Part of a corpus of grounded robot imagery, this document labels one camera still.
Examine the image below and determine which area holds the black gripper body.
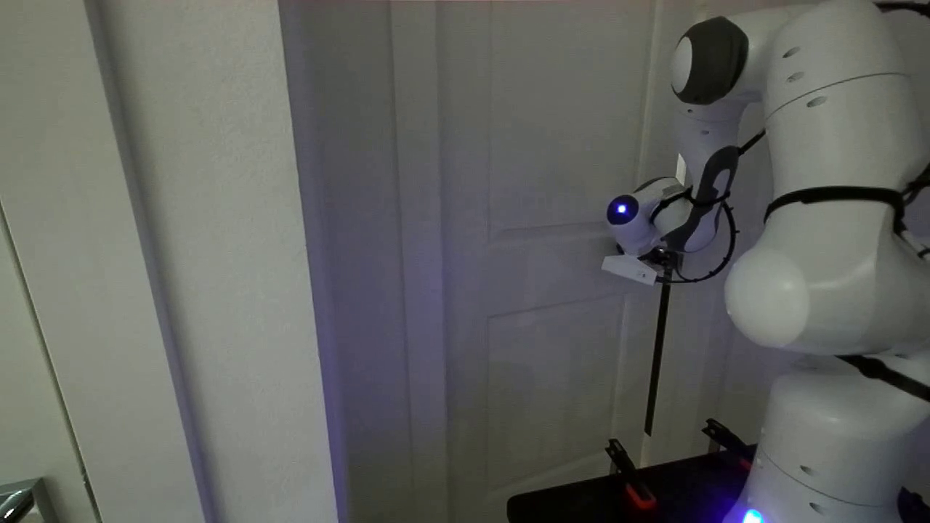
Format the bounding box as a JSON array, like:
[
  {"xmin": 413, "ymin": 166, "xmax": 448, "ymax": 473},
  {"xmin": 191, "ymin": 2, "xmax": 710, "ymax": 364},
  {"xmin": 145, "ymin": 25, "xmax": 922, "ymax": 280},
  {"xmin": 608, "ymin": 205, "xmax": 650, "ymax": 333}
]
[{"xmin": 653, "ymin": 242, "xmax": 695, "ymax": 287}]

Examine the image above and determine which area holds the white panel door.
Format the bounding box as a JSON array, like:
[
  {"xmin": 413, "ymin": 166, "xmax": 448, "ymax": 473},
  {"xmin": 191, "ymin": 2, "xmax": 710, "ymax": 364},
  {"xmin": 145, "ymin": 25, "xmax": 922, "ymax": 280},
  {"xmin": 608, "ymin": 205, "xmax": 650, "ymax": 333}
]
[{"xmin": 432, "ymin": 0, "xmax": 672, "ymax": 503}]

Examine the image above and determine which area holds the white panelled door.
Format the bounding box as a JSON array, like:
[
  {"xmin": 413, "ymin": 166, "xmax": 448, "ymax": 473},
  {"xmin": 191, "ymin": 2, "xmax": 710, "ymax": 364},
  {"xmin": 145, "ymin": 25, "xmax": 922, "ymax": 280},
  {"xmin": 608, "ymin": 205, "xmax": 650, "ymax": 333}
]
[{"xmin": 278, "ymin": 0, "xmax": 701, "ymax": 523}]

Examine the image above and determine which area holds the black base board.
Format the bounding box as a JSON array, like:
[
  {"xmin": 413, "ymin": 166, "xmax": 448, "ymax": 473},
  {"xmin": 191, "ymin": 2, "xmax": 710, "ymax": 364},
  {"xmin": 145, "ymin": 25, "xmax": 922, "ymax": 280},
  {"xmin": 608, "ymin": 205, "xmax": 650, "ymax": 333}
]
[{"xmin": 506, "ymin": 448, "xmax": 778, "ymax": 523}]

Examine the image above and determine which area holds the chrome metal fixture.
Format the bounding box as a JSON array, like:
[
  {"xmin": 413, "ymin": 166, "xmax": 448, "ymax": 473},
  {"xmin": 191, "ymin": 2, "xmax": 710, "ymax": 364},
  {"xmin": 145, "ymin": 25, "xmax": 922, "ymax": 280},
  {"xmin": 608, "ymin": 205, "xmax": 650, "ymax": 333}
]
[{"xmin": 0, "ymin": 476, "xmax": 47, "ymax": 523}]

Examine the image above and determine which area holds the wrist camera on mount plate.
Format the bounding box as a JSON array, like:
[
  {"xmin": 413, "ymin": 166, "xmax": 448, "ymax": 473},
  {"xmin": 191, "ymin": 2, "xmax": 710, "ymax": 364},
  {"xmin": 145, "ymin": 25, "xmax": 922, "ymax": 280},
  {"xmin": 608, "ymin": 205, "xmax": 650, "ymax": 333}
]
[{"xmin": 599, "ymin": 250, "xmax": 666, "ymax": 291}]

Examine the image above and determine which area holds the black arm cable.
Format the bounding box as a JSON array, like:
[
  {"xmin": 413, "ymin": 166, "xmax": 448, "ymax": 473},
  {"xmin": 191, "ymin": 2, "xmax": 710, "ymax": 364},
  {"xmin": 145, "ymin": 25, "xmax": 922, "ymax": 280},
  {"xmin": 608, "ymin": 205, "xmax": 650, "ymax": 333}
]
[{"xmin": 650, "ymin": 0, "xmax": 930, "ymax": 404}]

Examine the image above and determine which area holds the black clamp with red handles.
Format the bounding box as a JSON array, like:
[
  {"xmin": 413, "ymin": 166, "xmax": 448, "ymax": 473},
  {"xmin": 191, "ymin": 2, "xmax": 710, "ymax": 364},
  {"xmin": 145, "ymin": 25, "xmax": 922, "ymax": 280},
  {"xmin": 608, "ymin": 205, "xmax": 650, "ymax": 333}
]
[
  {"xmin": 701, "ymin": 416, "xmax": 762, "ymax": 473},
  {"xmin": 602, "ymin": 435, "xmax": 663, "ymax": 515}
]

